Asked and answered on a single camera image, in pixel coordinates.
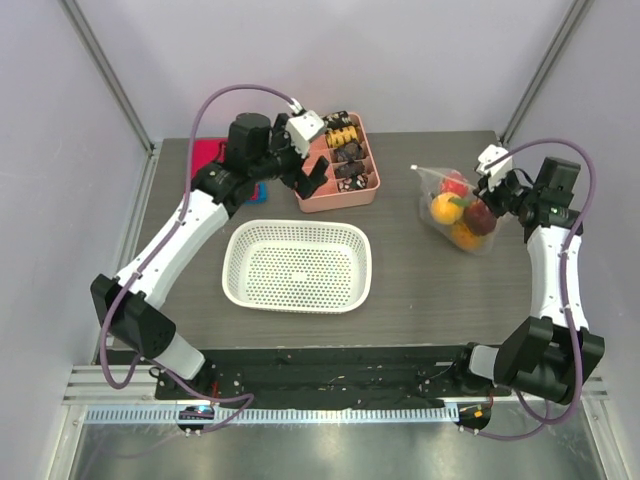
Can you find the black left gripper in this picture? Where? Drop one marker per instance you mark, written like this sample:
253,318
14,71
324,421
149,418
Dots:
306,184

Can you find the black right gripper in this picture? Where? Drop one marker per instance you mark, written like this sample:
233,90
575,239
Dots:
498,198

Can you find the dark red apple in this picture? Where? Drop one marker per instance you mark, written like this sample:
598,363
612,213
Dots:
479,219

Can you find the bright red apple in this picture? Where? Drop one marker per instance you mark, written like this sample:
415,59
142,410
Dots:
456,183

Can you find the orange toy pineapple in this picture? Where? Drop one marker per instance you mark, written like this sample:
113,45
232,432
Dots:
465,239

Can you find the clear polka dot zip bag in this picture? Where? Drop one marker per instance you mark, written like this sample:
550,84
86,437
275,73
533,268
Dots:
429,188

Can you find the yellow orange peach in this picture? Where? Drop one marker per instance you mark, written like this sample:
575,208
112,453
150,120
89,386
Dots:
447,208

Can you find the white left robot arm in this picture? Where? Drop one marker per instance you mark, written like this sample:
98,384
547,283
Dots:
257,149

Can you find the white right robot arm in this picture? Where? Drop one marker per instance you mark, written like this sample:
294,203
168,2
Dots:
552,352

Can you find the pink divided organizer tray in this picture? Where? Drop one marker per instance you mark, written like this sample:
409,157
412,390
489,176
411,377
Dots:
327,196

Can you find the black patterned rolled sock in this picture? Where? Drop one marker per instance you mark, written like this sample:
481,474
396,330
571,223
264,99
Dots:
349,169

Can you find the black white speckled sock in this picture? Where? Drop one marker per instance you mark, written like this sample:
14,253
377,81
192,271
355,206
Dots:
352,184

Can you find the yellow black rolled sock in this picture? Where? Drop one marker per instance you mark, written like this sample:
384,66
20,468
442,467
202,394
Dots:
339,137

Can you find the dark brown rolled sock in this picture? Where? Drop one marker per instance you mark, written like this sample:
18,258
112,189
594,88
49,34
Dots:
349,152

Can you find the blue folded cloth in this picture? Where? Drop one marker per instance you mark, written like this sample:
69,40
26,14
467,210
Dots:
259,195

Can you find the black floral rolled sock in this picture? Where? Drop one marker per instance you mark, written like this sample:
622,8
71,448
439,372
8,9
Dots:
338,120

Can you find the white perforated plastic basket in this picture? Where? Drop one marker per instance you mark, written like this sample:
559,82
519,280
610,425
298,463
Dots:
297,266

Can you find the magenta folded cloth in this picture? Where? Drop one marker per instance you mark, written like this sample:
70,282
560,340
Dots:
207,150

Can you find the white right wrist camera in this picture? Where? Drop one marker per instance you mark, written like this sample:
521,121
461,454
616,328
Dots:
493,165

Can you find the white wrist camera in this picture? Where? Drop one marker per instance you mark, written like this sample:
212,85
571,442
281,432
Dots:
493,165
303,128

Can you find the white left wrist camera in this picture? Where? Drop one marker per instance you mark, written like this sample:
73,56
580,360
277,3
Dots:
303,128

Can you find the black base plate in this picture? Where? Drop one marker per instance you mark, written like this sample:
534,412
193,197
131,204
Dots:
333,378

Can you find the white slotted cable duct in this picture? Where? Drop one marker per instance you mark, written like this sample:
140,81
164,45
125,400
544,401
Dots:
184,414

